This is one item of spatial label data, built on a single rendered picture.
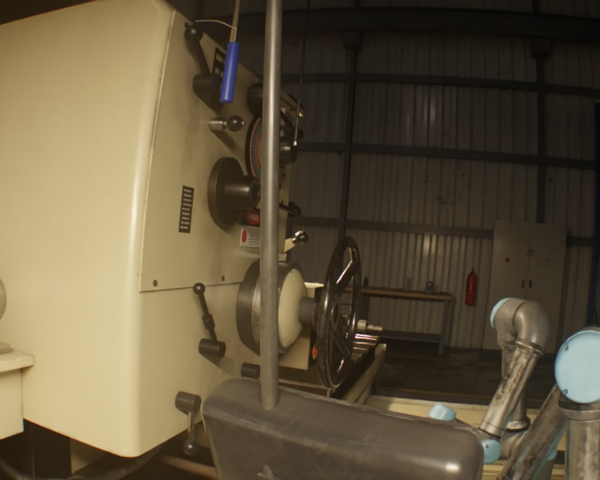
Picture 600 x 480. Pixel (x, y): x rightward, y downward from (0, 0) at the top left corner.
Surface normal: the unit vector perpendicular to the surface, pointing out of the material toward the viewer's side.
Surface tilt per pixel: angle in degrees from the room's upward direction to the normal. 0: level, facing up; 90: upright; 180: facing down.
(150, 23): 90
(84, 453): 90
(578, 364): 82
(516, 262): 90
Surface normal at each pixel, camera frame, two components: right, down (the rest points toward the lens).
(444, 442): -0.10, -0.96
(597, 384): -0.59, -0.20
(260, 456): -0.52, 0.27
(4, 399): 0.95, 0.07
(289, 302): 0.70, -0.08
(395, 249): -0.29, -0.05
